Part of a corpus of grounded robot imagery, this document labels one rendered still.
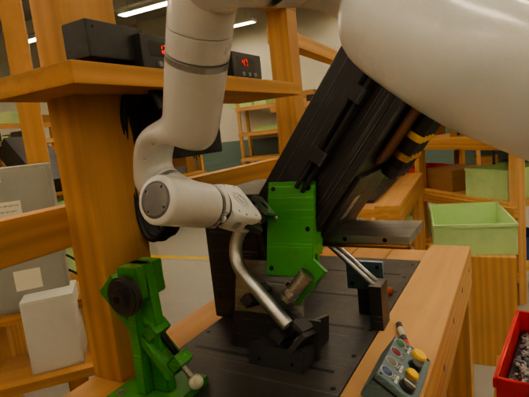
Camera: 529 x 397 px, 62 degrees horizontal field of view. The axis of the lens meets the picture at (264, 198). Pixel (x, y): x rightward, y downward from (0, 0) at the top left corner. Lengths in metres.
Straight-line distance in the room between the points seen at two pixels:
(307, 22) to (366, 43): 10.20
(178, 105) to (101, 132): 0.38
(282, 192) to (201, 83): 0.43
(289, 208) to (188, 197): 0.31
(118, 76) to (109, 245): 0.35
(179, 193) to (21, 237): 0.38
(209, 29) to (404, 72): 0.32
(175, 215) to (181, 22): 0.29
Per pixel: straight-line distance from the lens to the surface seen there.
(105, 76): 0.86
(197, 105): 0.63
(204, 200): 0.76
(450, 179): 4.00
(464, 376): 1.88
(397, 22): 0.34
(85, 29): 0.93
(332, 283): 1.41
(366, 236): 1.03
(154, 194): 0.73
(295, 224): 0.96
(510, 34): 0.33
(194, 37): 0.60
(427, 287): 1.36
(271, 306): 0.96
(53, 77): 0.86
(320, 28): 10.44
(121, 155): 1.02
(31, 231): 0.99
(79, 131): 0.96
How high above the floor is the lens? 1.39
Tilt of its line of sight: 9 degrees down
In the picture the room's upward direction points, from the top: 6 degrees counter-clockwise
